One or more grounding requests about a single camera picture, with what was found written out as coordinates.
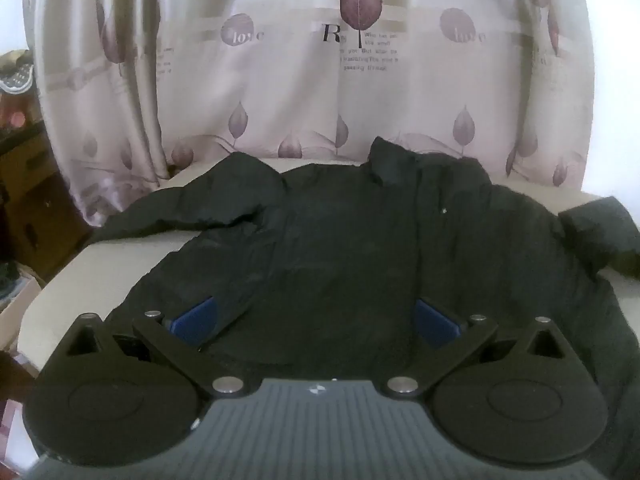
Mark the pink round object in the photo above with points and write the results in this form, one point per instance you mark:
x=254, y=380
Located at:
x=15, y=116

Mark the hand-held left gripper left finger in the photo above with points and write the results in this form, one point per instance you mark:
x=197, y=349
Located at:
x=196, y=319

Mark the black jacket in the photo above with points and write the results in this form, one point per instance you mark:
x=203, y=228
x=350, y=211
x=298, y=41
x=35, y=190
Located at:
x=325, y=240

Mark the cardboard box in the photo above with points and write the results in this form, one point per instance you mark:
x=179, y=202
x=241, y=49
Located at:
x=17, y=310

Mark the wooden cabinet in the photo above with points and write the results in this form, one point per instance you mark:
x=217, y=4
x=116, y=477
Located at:
x=35, y=200

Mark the leaf print curtain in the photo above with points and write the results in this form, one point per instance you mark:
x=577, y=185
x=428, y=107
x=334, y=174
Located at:
x=310, y=90

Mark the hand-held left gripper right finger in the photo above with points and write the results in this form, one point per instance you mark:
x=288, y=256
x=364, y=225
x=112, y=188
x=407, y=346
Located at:
x=434, y=323

